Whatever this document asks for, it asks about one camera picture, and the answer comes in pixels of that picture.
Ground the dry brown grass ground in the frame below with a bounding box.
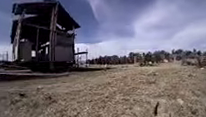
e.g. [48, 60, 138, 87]
[0, 59, 206, 117]

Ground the distant row of trees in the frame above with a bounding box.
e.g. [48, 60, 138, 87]
[86, 47, 206, 67]

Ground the dark wooden open shed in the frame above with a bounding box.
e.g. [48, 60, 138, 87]
[0, 0, 84, 82]

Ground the row of dry bushes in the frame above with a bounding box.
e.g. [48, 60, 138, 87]
[138, 55, 206, 71]

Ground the small metal frame stand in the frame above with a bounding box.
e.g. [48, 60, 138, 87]
[73, 46, 89, 68]

